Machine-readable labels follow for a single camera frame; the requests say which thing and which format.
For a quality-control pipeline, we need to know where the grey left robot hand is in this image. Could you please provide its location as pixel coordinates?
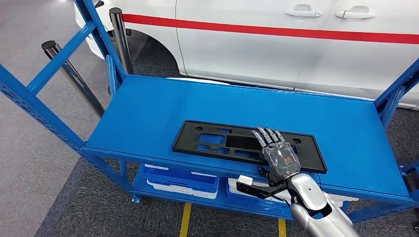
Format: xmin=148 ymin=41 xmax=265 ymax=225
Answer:
xmin=251 ymin=126 xmax=301 ymax=185

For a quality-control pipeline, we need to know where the black plastic panel part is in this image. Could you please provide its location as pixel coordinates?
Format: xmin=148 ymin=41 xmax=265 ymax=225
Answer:
xmin=172 ymin=120 xmax=328 ymax=174

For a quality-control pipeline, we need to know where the blue metal shelf rack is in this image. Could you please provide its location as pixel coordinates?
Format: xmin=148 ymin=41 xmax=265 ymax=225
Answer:
xmin=0 ymin=0 xmax=419 ymax=224

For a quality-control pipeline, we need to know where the white car with red stripe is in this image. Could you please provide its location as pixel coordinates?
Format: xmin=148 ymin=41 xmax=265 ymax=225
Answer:
xmin=74 ymin=0 xmax=419 ymax=111

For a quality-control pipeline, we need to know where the blue wheeled rack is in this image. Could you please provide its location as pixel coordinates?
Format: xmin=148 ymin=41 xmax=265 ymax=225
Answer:
xmin=398 ymin=161 xmax=419 ymax=203

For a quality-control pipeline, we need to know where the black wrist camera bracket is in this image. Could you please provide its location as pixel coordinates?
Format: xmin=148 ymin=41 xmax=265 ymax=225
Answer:
xmin=235 ymin=181 xmax=291 ymax=202

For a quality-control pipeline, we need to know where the chrome stanchion post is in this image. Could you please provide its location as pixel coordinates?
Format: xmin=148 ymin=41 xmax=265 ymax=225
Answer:
xmin=109 ymin=7 xmax=135 ymax=75
xmin=42 ymin=40 xmax=105 ymax=119

